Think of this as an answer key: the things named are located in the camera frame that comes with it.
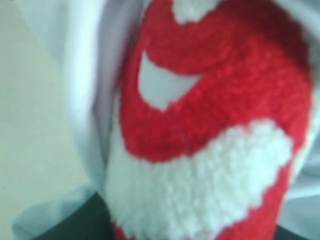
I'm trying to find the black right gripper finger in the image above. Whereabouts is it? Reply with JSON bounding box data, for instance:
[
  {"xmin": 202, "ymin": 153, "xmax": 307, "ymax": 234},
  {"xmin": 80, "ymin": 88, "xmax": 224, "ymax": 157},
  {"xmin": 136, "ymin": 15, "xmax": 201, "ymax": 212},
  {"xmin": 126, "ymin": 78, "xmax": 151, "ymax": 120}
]
[{"xmin": 56, "ymin": 191, "xmax": 118, "ymax": 240}]

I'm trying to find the white t-shirt red logo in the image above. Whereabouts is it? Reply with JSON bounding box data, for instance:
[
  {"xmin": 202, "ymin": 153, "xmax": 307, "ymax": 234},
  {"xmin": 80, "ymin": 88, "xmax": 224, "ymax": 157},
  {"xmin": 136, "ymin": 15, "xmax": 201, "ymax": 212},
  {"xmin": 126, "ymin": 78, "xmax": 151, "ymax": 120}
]
[{"xmin": 12, "ymin": 0, "xmax": 320, "ymax": 240}]

